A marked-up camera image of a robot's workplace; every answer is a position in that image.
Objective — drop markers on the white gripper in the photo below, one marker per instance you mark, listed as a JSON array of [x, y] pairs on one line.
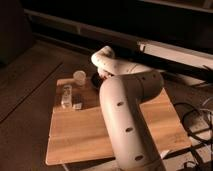
[[104, 74]]

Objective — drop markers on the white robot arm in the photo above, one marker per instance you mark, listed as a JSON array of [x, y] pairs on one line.
[[125, 87]]

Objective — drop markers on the small white cup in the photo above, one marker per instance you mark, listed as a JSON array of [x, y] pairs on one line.
[[79, 77]]

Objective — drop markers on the wooden cutting board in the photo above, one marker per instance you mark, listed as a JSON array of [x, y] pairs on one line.
[[80, 135]]

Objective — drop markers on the white rail beam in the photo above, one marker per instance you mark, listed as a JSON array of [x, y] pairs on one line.
[[146, 46]]

